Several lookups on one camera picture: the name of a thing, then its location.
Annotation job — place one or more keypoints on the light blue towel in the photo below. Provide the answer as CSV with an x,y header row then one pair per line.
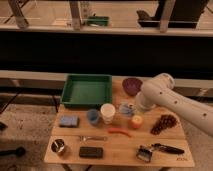
x,y
127,109

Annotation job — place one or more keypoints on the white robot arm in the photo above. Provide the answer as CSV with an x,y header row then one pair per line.
x,y
159,91

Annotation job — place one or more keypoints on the purple bowl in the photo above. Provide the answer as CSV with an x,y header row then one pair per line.
x,y
131,86

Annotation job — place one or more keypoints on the white paper cup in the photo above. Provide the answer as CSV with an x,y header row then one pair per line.
x,y
107,112

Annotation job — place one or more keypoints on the green plastic tray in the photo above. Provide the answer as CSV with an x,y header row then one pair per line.
x,y
87,90

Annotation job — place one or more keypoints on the small blue cup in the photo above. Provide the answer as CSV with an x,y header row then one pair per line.
x,y
93,116

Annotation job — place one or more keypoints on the orange carrot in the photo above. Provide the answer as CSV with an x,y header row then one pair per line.
x,y
118,130

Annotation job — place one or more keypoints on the blue sponge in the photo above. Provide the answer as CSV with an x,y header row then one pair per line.
x,y
69,121

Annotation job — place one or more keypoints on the metal fork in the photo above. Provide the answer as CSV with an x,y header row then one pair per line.
x,y
98,138

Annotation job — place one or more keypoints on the green box on shelf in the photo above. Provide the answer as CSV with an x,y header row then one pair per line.
x,y
97,20

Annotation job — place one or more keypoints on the black rectangular block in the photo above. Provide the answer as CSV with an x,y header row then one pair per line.
x,y
91,152

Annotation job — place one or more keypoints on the brown pine cone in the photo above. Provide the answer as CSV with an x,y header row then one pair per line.
x,y
164,122

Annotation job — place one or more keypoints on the small metal cup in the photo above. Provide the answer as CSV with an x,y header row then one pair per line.
x,y
58,146

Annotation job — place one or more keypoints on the black machine on shelf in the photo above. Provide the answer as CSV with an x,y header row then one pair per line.
x,y
185,14

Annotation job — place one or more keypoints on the black handled brush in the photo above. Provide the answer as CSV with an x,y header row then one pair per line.
x,y
167,149

